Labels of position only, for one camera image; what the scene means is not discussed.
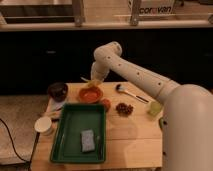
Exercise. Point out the light green cup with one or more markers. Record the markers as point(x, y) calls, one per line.
point(154, 108)

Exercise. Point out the white cup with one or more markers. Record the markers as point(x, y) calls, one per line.
point(43, 125)

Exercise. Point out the pale gripper body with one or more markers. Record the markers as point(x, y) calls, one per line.
point(100, 77)

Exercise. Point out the yellow banana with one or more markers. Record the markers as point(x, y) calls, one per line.
point(91, 83)

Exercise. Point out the bunch of dark grapes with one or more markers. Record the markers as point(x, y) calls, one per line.
point(124, 109)

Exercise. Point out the green plastic tray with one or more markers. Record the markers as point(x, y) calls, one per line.
point(67, 144)

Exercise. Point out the white corovan box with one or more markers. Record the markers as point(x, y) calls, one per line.
point(156, 6)

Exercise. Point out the small red tomato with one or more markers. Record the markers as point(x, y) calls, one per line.
point(106, 103)

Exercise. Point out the red bowl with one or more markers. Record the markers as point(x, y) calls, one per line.
point(90, 95)

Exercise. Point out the blue grey sponge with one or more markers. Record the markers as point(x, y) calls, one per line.
point(87, 141)

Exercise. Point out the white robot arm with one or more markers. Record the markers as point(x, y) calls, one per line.
point(187, 131)

